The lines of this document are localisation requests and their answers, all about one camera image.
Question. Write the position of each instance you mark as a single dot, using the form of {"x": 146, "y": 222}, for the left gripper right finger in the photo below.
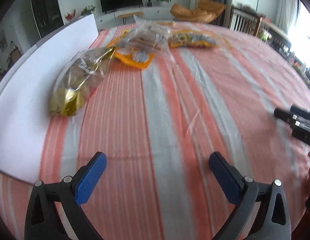
{"x": 272, "y": 220}

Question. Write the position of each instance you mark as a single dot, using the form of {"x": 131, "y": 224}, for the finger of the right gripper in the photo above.
{"x": 304, "y": 113}
{"x": 290, "y": 118}

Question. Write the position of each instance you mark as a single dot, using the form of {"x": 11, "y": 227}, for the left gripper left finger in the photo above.
{"x": 42, "y": 219}

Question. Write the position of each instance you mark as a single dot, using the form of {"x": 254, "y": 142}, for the yellow bordered snack pouch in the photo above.
{"x": 191, "y": 38}

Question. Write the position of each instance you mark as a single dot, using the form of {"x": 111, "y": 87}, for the gold clear cookie bag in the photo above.
{"x": 79, "y": 79}

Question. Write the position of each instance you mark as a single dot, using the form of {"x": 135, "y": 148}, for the orange bordered snack pouch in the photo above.
{"x": 132, "y": 57}

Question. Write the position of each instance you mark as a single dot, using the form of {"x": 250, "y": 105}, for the dark wooden dining chair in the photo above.
{"x": 244, "y": 21}

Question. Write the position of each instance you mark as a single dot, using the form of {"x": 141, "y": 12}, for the white cardboard box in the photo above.
{"x": 25, "y": 93}

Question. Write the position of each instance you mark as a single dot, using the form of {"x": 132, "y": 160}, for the striped orange grey tablecloth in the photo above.
{"x": 158, "y": 127}

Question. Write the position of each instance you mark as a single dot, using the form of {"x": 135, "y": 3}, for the orange lounge chair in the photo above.
{"x": 206, "y": 12}

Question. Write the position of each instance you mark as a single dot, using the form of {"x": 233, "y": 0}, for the clear bag brown biscuits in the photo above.
{"x": 148, "y": 36}

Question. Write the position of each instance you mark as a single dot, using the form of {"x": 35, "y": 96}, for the small wooden bench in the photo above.
{"x": 131, "y": 14}

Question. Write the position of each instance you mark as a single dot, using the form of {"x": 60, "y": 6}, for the red flower vase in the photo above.
{"x": 70, "y": 16}

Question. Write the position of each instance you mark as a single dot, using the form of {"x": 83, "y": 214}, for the green plant beside flowers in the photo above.
{"x": 87, "y": 10}

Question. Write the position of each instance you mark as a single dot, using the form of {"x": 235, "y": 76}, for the black tall cabinet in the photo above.
{"x": 47, "y": 16}

